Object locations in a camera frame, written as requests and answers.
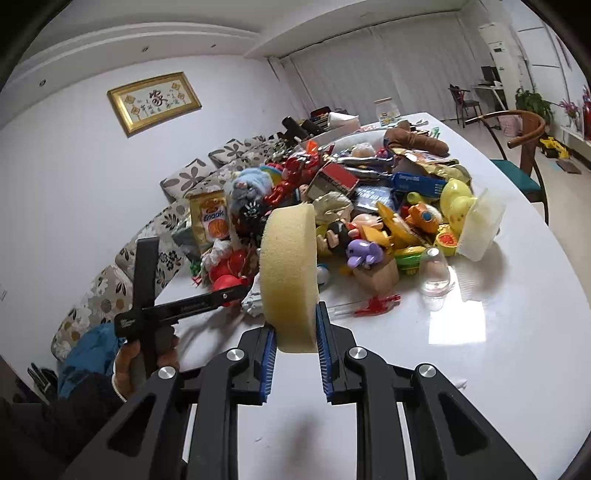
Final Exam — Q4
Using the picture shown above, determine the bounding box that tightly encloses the yellow round sponge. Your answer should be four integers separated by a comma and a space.
259, 204, 318, 353

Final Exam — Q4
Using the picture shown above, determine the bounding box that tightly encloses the left hand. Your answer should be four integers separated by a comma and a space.
111, 335, 179, 401

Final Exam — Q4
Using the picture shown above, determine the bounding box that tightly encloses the floral patterned sofa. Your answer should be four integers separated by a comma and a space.
49, 133, 283, 363

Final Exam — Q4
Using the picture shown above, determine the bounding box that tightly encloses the blue cloth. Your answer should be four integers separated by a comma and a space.
57, 323, 124, 398

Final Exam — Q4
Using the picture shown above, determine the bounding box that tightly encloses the red plastic toy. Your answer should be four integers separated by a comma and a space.
207, 248, 257, 292

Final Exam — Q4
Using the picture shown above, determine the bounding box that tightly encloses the orange snack bag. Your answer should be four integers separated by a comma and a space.
188, 190, 229, 253

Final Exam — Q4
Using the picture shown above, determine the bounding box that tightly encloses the red plastic fork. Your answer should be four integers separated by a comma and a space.
329, 294, 402, 317

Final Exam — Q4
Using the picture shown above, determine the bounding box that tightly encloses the clear plastic cup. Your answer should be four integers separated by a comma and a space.
419, 247, 452, 297

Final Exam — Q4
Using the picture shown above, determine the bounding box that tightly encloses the blue plush toy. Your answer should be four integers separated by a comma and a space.
230, 168, 273, 211

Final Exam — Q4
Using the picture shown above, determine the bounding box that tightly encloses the purple octopus toy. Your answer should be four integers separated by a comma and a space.
346, 239, 385, 269

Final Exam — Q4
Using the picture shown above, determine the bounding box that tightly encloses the translucent plastic container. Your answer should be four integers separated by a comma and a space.
457, 189, 506, 262

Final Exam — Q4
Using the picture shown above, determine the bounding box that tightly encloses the yellow plastic toy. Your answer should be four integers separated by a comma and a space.
440, 179, 477, 234

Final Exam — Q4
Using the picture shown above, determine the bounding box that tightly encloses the blue toothpaste box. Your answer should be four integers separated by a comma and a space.
392, 172, 447, 199

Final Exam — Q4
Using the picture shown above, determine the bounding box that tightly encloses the wooden armchair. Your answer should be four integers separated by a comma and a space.
465, 109, 552, 226

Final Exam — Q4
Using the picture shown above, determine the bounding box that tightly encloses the brown plush toy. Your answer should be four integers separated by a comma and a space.
384, 127, 449, 157

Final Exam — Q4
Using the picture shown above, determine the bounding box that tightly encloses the potted green plant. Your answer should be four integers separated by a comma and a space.
515, 88, 553, 125

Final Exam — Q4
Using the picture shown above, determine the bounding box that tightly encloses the white standing air conditioner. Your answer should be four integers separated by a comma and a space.
478, 22, 531, 110

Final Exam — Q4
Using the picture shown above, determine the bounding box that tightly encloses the gold framed wall picture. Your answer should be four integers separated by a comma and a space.
107, 72, 202, 137

